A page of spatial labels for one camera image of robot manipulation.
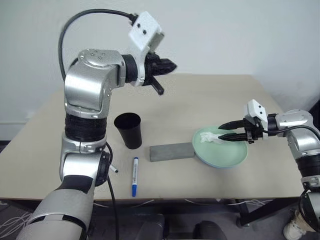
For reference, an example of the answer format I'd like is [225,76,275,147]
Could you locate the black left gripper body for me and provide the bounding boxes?
[144,51,163,87]

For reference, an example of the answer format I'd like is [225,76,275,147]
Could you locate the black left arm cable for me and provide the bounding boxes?
[57,8,138,240]

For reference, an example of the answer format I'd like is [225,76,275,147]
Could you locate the black plastic cup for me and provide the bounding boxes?
[113,112,144,150]

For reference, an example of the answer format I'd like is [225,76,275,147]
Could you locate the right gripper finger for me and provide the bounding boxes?
[218,133,248,144]
[217,119,247,130]

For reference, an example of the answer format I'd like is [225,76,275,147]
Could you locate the light blue plate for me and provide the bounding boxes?
[198,156,247,170]

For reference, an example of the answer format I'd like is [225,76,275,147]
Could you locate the white tissue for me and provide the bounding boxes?
[199,131,226,146]

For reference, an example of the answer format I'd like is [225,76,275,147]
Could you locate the grey glasses case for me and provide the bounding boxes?
[149,142,196,163]

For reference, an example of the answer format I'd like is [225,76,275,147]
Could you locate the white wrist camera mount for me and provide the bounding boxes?
[243,99,268,139]
[128,11,166,88]

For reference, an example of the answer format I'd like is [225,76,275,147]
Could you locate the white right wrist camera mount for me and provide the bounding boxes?
[243,99,268,139]

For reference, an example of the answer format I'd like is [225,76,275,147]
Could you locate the blue-capped whiteboard marker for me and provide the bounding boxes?
[131,156,140,198]

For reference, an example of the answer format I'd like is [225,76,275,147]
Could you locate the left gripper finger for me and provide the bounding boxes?
[150,75,165,96]
[159,58,178,76]

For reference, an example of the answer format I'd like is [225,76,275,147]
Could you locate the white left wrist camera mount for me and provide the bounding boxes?
[128,11,166,88]

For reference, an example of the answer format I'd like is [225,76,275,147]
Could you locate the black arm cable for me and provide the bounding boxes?
[261,124,320,142]
[57,8,138,240]

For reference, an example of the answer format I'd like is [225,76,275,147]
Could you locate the white floor cables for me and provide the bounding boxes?
[0,198,35,235]

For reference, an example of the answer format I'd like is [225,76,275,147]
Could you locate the black table leg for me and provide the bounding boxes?
[238,198,302,228]

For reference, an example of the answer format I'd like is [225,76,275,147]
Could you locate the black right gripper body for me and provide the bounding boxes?
[241,116,264,145]

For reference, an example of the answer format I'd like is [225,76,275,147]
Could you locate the light green plate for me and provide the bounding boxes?
[191,125,249,168]

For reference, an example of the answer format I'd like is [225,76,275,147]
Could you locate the person's white shoe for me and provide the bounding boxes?
[283,216,308,239]

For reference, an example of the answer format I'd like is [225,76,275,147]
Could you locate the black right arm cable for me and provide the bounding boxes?
[261,124,320,142]

